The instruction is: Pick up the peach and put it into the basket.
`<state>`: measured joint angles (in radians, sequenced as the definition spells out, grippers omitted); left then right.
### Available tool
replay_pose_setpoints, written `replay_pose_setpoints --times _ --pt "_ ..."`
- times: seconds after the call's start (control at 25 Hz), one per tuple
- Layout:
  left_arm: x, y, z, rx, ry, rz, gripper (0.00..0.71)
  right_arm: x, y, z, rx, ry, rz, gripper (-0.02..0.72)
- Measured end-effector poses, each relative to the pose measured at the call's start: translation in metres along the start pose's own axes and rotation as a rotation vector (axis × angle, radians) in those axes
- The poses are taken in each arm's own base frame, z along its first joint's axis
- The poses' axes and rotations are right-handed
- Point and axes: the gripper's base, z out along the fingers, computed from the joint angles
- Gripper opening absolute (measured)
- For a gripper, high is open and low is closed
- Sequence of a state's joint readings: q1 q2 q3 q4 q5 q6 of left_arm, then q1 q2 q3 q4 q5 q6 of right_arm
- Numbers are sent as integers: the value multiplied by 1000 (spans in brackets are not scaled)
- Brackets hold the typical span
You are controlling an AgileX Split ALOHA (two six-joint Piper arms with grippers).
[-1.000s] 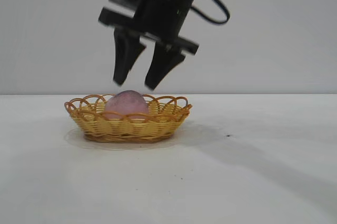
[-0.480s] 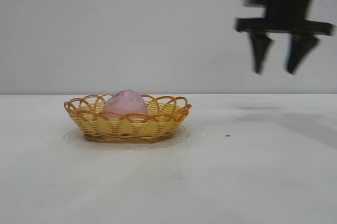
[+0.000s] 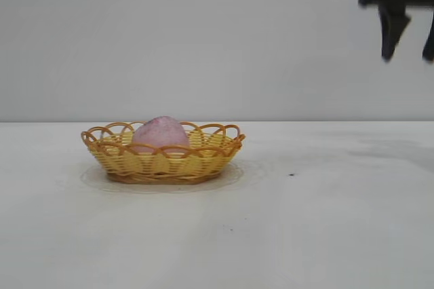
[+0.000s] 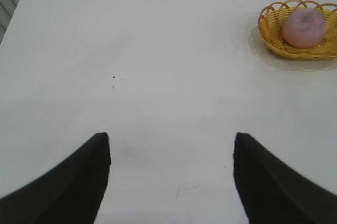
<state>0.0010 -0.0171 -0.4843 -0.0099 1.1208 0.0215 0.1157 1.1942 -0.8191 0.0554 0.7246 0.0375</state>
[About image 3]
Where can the yellow woven wicker basket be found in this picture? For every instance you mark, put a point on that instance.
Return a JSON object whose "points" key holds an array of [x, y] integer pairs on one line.
{"points": [[162, 167]]}

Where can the pink peach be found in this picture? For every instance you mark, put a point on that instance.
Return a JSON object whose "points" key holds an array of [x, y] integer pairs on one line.
{"points": [[159, 133]]}

